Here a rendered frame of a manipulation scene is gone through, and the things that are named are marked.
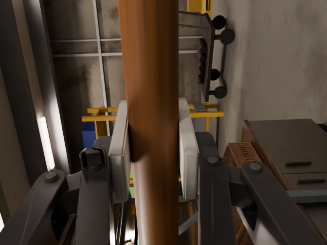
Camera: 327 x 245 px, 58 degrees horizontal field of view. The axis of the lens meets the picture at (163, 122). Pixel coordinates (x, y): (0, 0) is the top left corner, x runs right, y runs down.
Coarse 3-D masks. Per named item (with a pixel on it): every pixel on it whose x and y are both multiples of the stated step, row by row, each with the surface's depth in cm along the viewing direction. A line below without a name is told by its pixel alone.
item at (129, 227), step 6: (126, 204) 192; (132, 204) 206; (126, 210) 186; (132, 210) 202; (126, 216) 182; (132, 216) 198; (126, 222) 178; (132, 222) 195; (126, 228) 175; (132, 228) 191; (126, 234) 172; (132, 234) 188; (120, 240) 167; (126, 240) 170; (132, 240) 185
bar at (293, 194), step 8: (288, 192) 132; (296, 192) 132; (304, 192) 132; (312, 192) 132; (320, 192) 132; (296, 200) 131; (304, 200) 131; (312, 200) 131; (320, 200) 131; (192, 216) 136; (184, 224) 137; (192, 224) 136
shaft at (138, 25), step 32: (128, 0) 13; (160, 0) 13; (128, 32) 14; (160, 32) 14; (128, 64) 15; (160, 64) 15; (128, 96) 16; (160, 96) 15; (160, 128) 16; (160, 160) 17; (160, 192) 18; (160, 224) 19
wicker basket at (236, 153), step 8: (232, 144) 189; (240, 144) 189; (248, 144) 188; (224, 152) 193; (232, 152) 181; (240, 152) 180; (248, 152) 181; (256, 152) 180; (232, 160) 197; (240, 160) 173; (248, 160) 173; (256, 160) 173; (232, 208) 197; (240, 224) 184; (240, 232) 151; (240, 240) 155
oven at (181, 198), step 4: (180, 196) 218; (112, 200) 216; (180, 200) 215; (184, 200) 215; (188, 200) 215; (196, 200) 214; (136, 220) 210; (136, 224) 207; (136, 228) 204; (136, 232) 201; (136, 236) 198; (136, 240) 195; (136, 244) 192
